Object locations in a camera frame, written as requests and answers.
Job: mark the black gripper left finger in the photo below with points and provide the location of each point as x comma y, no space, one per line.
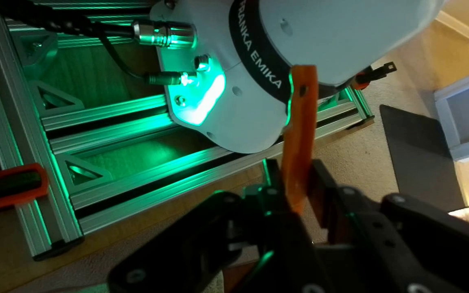
277,237

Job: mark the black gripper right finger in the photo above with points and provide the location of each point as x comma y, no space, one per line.
407,244

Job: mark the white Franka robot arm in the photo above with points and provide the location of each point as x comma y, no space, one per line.
277,53

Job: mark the dark floor mat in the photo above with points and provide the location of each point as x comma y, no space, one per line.
418,156

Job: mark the orange black bar clamp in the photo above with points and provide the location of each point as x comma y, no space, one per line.
14,187
374,73

